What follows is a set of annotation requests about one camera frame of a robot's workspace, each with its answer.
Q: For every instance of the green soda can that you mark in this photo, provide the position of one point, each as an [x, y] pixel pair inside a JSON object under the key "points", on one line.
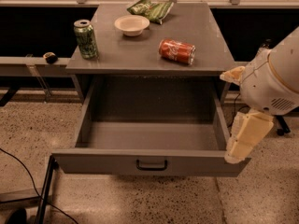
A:
{"points": [[85, 37]]}

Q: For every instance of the red coke can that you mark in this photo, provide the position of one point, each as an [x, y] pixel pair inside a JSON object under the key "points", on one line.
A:
{"points": [[177, 51]]}

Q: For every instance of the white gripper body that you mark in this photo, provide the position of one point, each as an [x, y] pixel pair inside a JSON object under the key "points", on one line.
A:
{"points": [[263, 85]]}

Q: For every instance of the small black round object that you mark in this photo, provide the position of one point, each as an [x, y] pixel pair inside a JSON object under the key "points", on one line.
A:
{"points": [[50, 57]]}

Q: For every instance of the green chip bag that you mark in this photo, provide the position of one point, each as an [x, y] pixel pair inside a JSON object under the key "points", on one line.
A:
{"points": [[154, 12]]}

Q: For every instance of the open grey top drawer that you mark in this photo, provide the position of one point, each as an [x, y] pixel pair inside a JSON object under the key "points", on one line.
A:
{"points": [[152, 119]]}

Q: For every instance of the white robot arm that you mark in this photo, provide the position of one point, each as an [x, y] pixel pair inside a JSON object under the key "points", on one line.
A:
{"points": [[269, 85]]}

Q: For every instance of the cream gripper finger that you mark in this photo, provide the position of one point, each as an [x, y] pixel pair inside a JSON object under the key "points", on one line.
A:
{"points": [[248, 130], [233, 75]]}

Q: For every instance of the grey cabinet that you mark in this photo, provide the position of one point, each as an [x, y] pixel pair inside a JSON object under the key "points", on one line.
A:
{"points": [[193, 23]]}

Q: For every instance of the black drawer handle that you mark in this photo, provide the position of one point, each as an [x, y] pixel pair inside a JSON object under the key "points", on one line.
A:
{"points": [[151, 167]]}

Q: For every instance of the black metal leg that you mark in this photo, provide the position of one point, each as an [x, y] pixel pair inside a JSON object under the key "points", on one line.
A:
{"points": [[43, 202]]}

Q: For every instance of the white bowl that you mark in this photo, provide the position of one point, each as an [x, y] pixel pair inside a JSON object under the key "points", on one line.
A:
{"points": [[131, 25]]}

